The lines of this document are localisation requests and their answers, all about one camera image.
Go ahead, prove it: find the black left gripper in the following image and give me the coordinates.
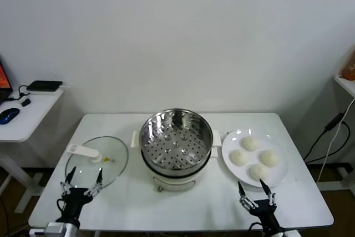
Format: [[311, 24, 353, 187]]
[[59, 166, 104, 224]]

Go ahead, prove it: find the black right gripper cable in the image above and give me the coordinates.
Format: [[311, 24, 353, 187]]
[[248, 221, 264, 235]]

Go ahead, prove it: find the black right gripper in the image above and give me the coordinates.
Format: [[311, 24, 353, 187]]
[[237, 178, 280, 234]]

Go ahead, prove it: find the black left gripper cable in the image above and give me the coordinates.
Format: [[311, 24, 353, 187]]
[[56, 198, 69, 221]]

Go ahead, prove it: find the black cable with inline adapter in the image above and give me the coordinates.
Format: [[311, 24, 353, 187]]
[[303, 112, 352, 164]]

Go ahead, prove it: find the white steamed baozi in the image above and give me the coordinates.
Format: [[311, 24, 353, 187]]
[[257, 150, 280, 167], [248, 163, 270, 181], [240, 136, 258, 151], [229, 149, 249, 167]]

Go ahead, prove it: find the white desk with foot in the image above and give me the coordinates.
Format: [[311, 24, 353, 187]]
[[316, 74, 355, 192]]

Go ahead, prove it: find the thin black desk cable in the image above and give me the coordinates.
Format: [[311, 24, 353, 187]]
[[7, 84, 31, 102]]

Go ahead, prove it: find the white round plate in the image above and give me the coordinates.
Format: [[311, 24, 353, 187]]
[[221, 128, 289, 188]]

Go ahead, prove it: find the white hanging cable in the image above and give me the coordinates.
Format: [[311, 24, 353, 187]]
[[317, 103, 350, 182]]

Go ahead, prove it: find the white electric pot base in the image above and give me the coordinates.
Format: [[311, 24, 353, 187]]
[[141, 148, 219, 193]]

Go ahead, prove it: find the black laptop with red screen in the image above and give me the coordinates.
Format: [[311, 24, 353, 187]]
[[0, 55, 14, 104]]

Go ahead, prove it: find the stainless steel steamer basket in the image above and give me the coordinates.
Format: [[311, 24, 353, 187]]
[[130, 108, 222, 172]]

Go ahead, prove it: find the black flat hard drive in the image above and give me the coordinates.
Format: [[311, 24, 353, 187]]
[[26, 80, 63, 93]]

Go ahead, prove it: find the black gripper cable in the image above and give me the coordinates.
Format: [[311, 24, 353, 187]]
[[248, 221, 264, 235], [56, 198, 69, 221]]

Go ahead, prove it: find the glass lid with white handle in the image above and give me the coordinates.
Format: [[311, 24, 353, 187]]
[[65, 136, 130, 191]]

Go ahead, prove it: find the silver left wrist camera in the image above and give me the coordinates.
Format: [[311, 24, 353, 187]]
[[45, 221, 66, 234]]

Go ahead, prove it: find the blue computer mouse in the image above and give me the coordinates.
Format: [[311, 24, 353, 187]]
[[0, 107, 21, 125]]

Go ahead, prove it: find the white side desk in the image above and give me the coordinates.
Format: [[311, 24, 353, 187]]
[[0, 84, 72, 213]]

